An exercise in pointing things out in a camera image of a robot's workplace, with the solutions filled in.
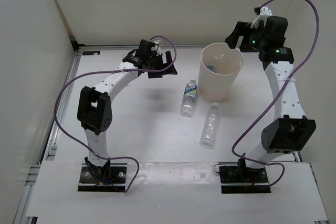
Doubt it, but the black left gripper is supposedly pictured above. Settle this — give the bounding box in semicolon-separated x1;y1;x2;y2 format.
147;52;177;79

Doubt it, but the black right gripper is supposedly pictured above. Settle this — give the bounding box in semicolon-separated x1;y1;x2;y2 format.
225;22;268;52

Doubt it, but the clear bottle blue label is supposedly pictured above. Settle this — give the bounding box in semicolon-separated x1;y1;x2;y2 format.
206;65;217;73

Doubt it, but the clear bottle green white label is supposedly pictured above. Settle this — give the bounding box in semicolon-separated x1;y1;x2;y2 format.
180;80;198;117

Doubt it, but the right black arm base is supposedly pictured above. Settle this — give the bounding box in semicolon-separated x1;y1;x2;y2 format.
219;165;271;194

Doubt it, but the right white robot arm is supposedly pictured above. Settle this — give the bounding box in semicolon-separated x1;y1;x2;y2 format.
225;16;316;182

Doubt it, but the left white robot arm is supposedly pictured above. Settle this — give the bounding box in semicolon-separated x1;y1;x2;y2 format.
77;40;177;182

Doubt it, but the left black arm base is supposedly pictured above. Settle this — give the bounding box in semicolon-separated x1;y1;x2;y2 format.
78;163;127;193

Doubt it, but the white round bin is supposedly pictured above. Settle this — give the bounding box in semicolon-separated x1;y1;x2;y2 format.
198;42;244;102

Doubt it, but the clear unlabeled plastic bottle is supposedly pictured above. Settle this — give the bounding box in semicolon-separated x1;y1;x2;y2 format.
200;102;219;148

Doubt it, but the black XDOF label left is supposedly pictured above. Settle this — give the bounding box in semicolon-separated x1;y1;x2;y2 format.
82;51;100;56

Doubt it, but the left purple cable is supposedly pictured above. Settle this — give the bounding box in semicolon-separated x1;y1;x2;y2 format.
54;35;178;193

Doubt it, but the purple cable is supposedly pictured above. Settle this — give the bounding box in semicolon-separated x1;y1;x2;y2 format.
54;35;178;193
232;0;320;190

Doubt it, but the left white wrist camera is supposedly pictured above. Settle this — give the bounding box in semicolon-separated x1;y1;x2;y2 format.
153;39;163;55

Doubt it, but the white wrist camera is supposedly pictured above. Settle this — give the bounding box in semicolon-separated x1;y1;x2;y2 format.
153;39;163;55
250;6;272;28

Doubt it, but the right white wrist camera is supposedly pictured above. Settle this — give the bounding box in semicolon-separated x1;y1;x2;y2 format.
250;6;272;28

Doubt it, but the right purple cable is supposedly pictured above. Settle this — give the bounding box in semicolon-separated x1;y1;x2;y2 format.
232;0;320;190

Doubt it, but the aluminium table frame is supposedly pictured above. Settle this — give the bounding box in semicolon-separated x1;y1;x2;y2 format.
13;35;330;224

